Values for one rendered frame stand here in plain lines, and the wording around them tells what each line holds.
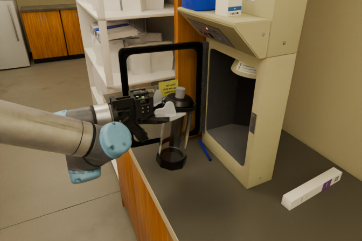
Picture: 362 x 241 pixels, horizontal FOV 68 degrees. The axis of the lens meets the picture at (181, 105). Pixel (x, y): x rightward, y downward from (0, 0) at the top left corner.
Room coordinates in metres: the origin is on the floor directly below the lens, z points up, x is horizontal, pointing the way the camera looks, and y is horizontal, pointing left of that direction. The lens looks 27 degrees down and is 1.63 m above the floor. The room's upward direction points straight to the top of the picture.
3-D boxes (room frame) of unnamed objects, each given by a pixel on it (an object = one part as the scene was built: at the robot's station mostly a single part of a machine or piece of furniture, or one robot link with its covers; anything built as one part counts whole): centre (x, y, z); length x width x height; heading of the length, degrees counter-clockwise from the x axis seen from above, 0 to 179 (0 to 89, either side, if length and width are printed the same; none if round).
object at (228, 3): (0.77, -0.13, 1.54); 0.05 x 0.05 x 0.06; 34
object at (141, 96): (0.68, 0.14, 1.26); 0.12 x 0.08 x 0.09; 115
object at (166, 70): (0.92, 0.06, 1.19); 0.30 x 0.01 x 0.40; 110
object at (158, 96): (0.77, 0.07, 1.26); 0.09 x 0.03 x 0.06; 139
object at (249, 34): (0.82, -0.11, 1.46); 0.32 x 0.11 x 0.10; 26
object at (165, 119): (0.68, 0.08, 1.24); 0.09 x 0.05 x 0.02; 92
